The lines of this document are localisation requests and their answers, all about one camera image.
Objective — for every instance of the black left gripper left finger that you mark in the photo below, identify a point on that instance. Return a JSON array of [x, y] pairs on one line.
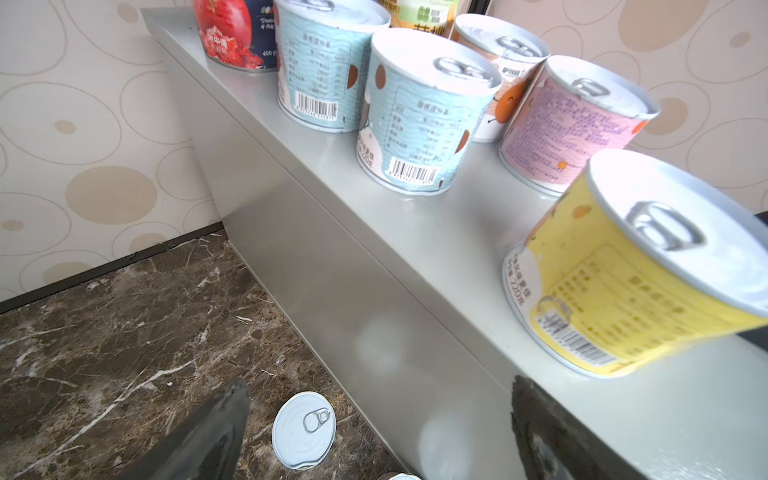
[[206, 445]]

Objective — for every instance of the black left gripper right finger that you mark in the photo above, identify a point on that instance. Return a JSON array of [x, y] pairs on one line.
[[553, 444]]

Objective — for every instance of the green label can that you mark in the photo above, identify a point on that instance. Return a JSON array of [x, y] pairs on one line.
[[304, 430]]

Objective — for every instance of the white lid can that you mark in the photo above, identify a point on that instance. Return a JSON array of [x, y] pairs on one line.
[[424, 99], [637, 261]]

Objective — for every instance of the pink label can back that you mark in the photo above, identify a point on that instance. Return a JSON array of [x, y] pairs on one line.
[[573, 109]]

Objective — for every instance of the pink label can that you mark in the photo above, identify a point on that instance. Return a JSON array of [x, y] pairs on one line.
[[398, 476], [573, 109]]

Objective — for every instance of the peach label can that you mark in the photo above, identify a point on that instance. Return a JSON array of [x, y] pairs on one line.
[[516, 53]]

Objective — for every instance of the dark blue red soup can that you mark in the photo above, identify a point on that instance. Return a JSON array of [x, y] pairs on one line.
[[238, 33]]

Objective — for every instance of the teal label can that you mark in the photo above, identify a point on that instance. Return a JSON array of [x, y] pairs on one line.
[[323, 51]]

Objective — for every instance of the yellow label can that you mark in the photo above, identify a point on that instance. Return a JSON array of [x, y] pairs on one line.
[[431, 16]]

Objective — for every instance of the pink label can front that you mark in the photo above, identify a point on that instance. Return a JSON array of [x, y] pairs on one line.
[[398, 476]]

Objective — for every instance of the grey metal cabinet box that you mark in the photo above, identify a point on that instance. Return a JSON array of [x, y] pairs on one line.
[[401, 297]]

